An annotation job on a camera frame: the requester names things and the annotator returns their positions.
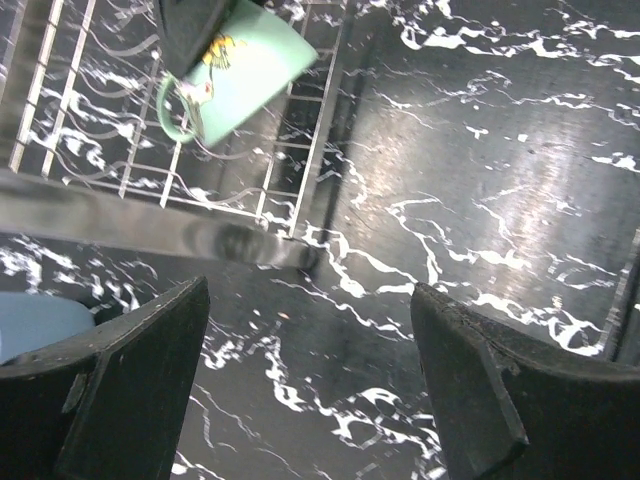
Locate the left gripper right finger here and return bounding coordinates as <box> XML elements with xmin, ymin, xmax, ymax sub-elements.
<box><xmin>410</xmin><ymin>283</ymin><xmax>639</xmax><ymax>479</ymax></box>

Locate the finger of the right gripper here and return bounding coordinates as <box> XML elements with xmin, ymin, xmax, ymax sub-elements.
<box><xmin>153</xmin><ymin>0</ymin><xmax>237</xmax><ymax>78</ymax></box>

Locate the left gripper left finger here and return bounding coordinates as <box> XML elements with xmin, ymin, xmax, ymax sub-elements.
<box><xmin>1</xmin><ymin>277</ymin><xmax>210</xmax><ymax>479</ymax></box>

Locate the green ceramic cup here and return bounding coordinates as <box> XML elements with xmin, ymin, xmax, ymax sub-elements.
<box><xmin>156</xmin><ymin>1</ymin><xmax>318</xmax><ymax>147</ymax></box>

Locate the blue plastic cup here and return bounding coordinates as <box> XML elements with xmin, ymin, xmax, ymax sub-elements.
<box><xmin>1</xmin><ymin>292</ymin><xmax>96</xmax><ymax>364</ymax></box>

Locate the metal two-tier dish rack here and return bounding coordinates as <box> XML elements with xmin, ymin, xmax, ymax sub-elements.
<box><xmin>1</xmin><ymin>1</ymin><xmax>354</xmax><ymax>269</ymax></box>

